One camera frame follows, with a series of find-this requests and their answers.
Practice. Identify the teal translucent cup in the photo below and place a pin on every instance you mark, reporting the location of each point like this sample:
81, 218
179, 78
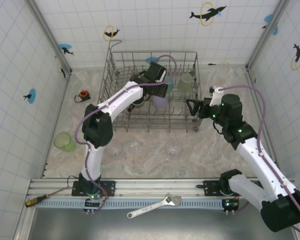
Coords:
171, 86

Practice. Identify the purple plastic cup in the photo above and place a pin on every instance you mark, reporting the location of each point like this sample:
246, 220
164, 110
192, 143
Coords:
161, 103

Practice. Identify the black cup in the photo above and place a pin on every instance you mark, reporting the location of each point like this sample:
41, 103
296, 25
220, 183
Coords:
139, 103

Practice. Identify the pale olive translucent cup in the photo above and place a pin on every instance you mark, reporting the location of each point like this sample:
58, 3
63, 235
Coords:
185, 83

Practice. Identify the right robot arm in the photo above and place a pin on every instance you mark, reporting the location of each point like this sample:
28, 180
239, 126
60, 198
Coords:
265, 165

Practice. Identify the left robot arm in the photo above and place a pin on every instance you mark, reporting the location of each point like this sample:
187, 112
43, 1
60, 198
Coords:
97, 127

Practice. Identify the blue disc fish sticker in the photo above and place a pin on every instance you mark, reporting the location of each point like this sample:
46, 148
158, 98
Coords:
268, 18
148, 60
32, 96
64, 47

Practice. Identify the black orange tape measure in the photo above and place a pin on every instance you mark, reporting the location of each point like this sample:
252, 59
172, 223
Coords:
83, 96

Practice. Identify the silver adjustable wrench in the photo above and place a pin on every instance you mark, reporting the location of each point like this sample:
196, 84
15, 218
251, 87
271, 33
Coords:
152, 206

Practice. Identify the green translucent cup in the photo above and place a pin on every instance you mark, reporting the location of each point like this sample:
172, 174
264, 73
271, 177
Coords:
64, 143

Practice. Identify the grey metal sheet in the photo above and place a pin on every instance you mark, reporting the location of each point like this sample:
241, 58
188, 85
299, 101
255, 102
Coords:
164, 227

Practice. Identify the yellow black screwdriver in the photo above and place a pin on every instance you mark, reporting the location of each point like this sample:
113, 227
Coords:
33, 202

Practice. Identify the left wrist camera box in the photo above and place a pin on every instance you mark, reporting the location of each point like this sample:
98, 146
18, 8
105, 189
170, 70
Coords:
161, 78

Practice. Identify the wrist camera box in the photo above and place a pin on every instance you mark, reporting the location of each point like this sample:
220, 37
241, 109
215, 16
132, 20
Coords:
217, 96
161, 78

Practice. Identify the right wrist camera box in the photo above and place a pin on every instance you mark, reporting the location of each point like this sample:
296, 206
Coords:
217, 96

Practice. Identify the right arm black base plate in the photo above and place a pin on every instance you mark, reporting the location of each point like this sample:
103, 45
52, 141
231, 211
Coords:
212, 187

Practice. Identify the aluminium corner post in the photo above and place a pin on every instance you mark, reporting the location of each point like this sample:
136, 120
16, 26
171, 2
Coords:
47, 32
267, 32

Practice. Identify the aluminium mounting rail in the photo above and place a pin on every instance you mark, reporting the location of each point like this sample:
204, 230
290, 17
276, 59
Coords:
152, 186

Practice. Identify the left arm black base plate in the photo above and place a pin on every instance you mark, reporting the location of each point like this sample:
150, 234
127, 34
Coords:
109, 187

